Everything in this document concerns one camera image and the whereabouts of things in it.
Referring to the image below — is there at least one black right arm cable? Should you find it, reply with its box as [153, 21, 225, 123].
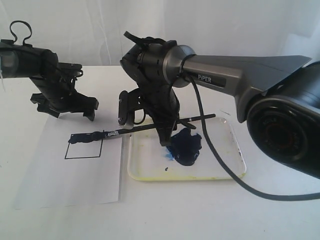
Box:
[174, 53, 320, 201]

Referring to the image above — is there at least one white plastic paint tray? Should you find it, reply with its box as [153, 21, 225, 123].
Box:
[127, 117, 247, 182]

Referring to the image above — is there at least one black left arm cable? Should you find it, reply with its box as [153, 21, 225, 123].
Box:
[8, 20, 33, 46]

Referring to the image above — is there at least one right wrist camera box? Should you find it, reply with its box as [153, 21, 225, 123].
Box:
[118, 88, 146, 130]

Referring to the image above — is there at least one white paper sheet with square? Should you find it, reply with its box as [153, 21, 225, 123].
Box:
[13, 115, 122, 210]

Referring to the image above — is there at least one dark blue paint blob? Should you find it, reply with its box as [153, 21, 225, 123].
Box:
[166, 127, 202, 167]

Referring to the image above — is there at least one black paintbrush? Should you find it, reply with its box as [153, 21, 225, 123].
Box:
[68, 113, 216, 145]

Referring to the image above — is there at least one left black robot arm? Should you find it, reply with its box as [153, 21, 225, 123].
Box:
[0, 39, 99, 121]

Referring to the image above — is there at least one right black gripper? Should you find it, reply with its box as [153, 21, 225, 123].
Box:
[137, 84, 180, 147]

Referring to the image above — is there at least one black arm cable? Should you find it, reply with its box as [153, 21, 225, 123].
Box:
[174, 53, 320, 201]
[8, 20, 33, 46]

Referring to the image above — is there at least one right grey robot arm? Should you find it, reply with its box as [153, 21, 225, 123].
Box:
[118, 32, 320, 178]

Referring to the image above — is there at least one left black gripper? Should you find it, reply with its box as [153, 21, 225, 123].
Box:
[30, 62, 98, 122]

